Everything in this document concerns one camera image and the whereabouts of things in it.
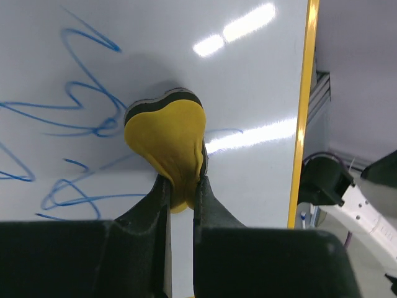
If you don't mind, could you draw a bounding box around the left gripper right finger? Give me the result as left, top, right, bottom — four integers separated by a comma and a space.
193, 177, 361, 297

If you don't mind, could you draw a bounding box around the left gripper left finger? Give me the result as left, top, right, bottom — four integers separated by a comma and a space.
1, 176, 172, 297

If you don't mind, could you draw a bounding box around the yellow bone-shaped eraser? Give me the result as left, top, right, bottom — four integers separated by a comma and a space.
123, 88, 208, 214

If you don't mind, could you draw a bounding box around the yellow framed whiteboard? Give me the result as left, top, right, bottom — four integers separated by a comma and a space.
1, 1, 318, 297

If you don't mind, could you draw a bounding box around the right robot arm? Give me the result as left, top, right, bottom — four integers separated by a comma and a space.
298, 151, 396, 292

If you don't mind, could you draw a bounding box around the aluminium mounting rail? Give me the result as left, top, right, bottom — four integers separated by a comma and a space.
307, 71, 331, 125

